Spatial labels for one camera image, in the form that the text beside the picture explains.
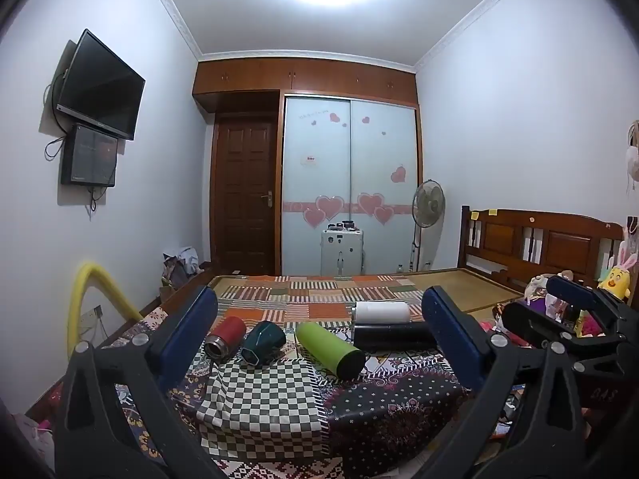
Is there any hanging plush toy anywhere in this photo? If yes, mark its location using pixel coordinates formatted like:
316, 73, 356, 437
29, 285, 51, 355
626, 120, 639, 196

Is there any dark green cup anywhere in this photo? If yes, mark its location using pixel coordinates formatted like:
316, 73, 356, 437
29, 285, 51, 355
242, 321, 287, 367

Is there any pile of soft toys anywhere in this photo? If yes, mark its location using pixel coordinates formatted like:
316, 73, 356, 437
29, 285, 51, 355
522, 270, 575, 323

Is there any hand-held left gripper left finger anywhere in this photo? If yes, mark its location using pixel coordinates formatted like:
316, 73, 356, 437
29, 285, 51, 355
54, 285, 220, 479

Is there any light green bottle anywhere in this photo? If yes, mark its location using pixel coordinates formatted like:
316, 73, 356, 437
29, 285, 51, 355
296, 322, 367, 379

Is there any wall-mounted television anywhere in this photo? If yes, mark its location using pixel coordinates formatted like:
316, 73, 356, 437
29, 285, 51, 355
56, 29, 146, 141

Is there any black bottle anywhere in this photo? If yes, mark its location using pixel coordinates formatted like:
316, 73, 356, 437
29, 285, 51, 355
353, 322, 437, 353

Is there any patchwork blanket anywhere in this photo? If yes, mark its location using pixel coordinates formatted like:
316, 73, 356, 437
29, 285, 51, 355
107, 274, 505, 479

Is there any small wall monitor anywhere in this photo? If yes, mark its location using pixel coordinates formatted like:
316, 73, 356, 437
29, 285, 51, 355
61, 124, 119, 188

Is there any standing fan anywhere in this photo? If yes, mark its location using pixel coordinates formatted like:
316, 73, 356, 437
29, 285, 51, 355
409, 180, 447, 273

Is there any green checkered cloth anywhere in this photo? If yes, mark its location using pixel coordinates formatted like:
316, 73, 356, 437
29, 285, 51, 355
196, 358, 326, 457

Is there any wall socket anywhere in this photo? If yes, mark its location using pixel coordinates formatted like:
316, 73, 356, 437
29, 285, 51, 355
79, 305, 107, 331

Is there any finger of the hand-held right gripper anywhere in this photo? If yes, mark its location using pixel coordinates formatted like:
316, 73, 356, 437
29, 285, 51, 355
546, 275, 627, 323
500, 301, 582, 351

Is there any woven bamboo mat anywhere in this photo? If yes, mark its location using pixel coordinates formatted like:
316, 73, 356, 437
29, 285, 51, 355
208, 268, 525, 321

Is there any white cup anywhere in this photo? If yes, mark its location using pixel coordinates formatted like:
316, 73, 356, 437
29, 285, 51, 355
353, 301, 411, 325

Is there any yellow foam tube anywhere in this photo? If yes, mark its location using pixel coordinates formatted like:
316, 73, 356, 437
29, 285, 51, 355
67, 260, 144, 356

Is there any white box appliance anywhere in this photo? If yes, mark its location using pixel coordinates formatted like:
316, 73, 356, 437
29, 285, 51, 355
320, 220, 365, 277

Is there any yellow plush toy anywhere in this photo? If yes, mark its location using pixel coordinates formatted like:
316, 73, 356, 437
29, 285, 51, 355
597, 239, 639, 307

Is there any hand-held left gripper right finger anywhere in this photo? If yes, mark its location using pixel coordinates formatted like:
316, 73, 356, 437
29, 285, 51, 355
421, 286, 586, 479

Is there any wooden wardrobe with sliding doors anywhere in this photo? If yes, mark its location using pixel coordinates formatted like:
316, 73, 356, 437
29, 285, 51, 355
192, 58, 424, 277

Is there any brown wooden door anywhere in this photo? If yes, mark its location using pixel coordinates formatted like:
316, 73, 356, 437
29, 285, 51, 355
212, 114, 278, 276

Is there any dark floral cloth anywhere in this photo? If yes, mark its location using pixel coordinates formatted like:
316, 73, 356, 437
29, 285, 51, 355
322, 379, 472, 467

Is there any black wall cable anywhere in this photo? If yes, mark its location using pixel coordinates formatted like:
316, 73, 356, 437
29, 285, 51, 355
43, 72, 68, 161

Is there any pile of clothes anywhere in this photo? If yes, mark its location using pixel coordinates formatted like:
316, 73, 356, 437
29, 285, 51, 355
160, 246, 201, 291

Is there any wooden bed headboard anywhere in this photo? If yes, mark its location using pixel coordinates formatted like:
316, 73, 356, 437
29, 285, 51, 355
458, 205, 628, 305

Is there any red steel cup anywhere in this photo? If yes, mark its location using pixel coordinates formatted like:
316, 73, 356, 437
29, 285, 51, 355
204, 316, 247, 361

